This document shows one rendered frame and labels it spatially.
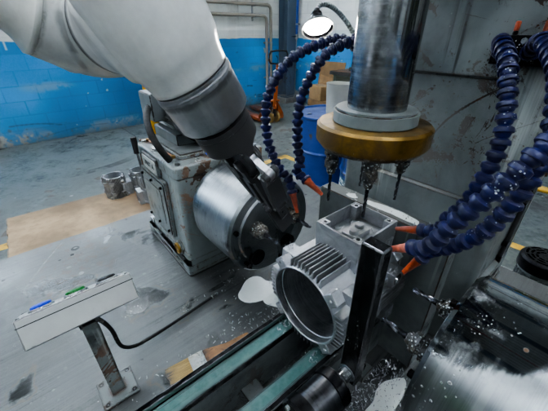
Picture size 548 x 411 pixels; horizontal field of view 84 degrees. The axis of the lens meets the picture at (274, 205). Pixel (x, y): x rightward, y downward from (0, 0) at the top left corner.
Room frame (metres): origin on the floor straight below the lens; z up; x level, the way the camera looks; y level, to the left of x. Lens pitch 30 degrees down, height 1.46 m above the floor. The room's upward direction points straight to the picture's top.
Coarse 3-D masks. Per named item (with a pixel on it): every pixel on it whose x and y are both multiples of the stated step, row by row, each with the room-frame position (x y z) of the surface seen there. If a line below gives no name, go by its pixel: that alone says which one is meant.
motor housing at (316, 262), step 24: (312, 240) 0.54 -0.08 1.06; (288, 264) 0.44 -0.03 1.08; (312, 264) 0.41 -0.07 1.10; (336, 264) 0.41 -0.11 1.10; (288, 288) 0.47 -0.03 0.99; (312, 288) 0.49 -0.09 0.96; (336, 288) 0.38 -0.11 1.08; (384, 288) 0.41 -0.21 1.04; (288, 312) 0.43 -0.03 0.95; (312, 312) 0.44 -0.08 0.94; (336, 312) 0.35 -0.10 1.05; (312, 336) 0.38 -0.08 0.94; (336, 336) 0.34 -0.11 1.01
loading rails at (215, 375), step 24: (264, 336) 0.40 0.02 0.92; (288, 336) 0.42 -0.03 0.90; (216, 360) 0.34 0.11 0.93; (240, 360) 0.35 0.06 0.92; (264, 360) 0.38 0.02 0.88; (288, 360) 0.42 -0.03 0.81; (312, 360) 0.35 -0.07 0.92; (336, 360) 0.36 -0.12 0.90; (192, 384) 0.31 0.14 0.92; (216, 384) 0.31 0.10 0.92; (240, 384) 0.34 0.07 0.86; (288, 384) 0.31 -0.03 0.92; (144, 408) 0.26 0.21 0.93; (168, 408) 0.27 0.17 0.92; (192, 408) 0.28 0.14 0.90; (216, 408) 0.30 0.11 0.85; (264, 408) 0.27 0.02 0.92
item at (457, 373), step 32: (416, 288) 0.39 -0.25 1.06; (480, 288) 0.29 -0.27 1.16; (512, 288) 0.30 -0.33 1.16; (384, 320) 0.32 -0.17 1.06; (448, 320) 0.26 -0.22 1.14; (480, 320) 0.25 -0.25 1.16; (512, 320) 0.24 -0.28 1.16; (544, 320) 0.24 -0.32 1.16; (416, 352) 0.27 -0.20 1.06; (448, 352) 0.23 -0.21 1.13; (480, 352) 0.22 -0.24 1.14; (512, 352) 0.21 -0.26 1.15; (544, 352) 0.20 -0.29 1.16; (416, 384) 0.22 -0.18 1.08; (448, 384) 0.20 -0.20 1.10; (480, 384) 0.19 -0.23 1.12; (512, 384) 0.18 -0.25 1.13; (544, 384) 0.18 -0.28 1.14
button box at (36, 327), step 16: (128, 272) 0.41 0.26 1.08; (96, 288) 0.38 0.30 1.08; (112, 288) 0.38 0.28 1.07; (128, 288) 0.39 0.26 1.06; (48, 304) 0.35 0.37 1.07; (64, 304) 0.34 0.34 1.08; (80, 304) 0.35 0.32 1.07; (96, 304) 0.36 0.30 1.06; (112, 304) 0.37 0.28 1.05; (16, 320) 0.31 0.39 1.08; (32, 320) 0.31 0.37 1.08; (48, 320) 0.32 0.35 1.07; (64, 320) 0.33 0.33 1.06; (80, 320) 0.34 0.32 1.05; (32, 336) 0.30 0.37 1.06; (48, 336) 0.31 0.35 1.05
